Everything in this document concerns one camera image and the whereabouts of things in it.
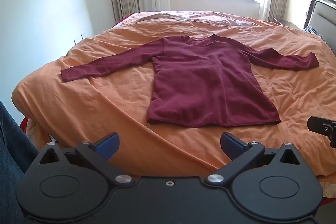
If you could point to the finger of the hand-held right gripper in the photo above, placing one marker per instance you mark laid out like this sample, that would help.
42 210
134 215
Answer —
321 127

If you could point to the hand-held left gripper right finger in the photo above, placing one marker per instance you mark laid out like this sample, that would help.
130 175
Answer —
231 147

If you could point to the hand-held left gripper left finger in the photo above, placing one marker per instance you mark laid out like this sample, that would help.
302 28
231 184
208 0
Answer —
108 147

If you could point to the maroon long-sleeve shirt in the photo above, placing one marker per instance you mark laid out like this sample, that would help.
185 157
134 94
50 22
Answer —
207 82

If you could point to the bed with orange sheet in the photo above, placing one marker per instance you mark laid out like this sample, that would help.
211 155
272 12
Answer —
105 108

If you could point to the checkered pillow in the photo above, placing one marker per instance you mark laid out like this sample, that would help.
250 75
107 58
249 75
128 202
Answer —
316 31

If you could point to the person's leg in jeans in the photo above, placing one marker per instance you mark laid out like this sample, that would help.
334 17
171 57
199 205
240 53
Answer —
11 155

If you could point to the dark wooden nightstand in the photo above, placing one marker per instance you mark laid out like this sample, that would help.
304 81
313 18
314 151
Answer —
286 23

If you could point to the dark padded headboard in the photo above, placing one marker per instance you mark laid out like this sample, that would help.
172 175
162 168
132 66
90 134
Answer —
321 12

